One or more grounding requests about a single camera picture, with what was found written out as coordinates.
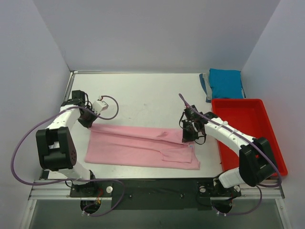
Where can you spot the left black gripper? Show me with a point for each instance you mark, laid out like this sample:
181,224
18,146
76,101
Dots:
88,121

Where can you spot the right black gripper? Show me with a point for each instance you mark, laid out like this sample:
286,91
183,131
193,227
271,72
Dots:
188,132

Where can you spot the pink t shirt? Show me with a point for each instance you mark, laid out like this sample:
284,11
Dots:
140,147

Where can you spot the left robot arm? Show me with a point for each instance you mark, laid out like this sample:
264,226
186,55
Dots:
55,145

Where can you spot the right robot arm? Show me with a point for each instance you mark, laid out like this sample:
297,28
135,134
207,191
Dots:
256,159

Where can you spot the folded blue grey t shirt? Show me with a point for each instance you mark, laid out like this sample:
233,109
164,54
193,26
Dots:
204,80

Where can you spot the folded teal t shirt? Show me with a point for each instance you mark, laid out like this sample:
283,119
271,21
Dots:
226,84

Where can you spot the red plastic tray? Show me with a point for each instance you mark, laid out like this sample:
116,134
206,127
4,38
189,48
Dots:
250,117

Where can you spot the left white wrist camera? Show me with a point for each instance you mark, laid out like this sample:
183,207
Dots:
99,105

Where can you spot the aluminium frame rail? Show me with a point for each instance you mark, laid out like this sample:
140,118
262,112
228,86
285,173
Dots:
60,191

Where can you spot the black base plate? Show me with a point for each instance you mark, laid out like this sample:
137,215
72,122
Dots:
157,194

